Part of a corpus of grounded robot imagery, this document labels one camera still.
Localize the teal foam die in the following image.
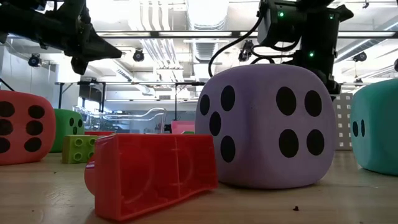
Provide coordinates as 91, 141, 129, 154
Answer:
349, 78, 398, 177

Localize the purple foam die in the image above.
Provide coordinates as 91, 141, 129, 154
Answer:
195, 63, 337, 190

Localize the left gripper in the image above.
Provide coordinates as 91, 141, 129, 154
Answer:
39, 0, 123, 75

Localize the pink plastic bin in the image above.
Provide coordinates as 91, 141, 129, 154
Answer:
170, 120, 196, 134

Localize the silver ceiling air duct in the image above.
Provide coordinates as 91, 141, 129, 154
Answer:
186, 0, 229, 62

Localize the clear plastic bin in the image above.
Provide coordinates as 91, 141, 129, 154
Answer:
73, 106, 167, 134

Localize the red stepped toy block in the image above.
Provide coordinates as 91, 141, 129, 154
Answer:
84, 133, 219, 222

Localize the lime green toy block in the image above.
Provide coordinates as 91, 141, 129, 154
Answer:
62, 134, 98, 165

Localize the green foam die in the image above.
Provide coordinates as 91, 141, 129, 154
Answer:
49, 108, 85, 153

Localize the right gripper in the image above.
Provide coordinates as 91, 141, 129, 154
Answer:
294, 51, 341, 95

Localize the red foam die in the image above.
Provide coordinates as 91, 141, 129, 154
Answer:
0, 90, 57, 166

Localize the black background table frame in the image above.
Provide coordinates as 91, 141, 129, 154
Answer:
55, 80, 206, 122

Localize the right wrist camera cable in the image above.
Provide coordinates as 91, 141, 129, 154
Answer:
207, 12, 268, 78

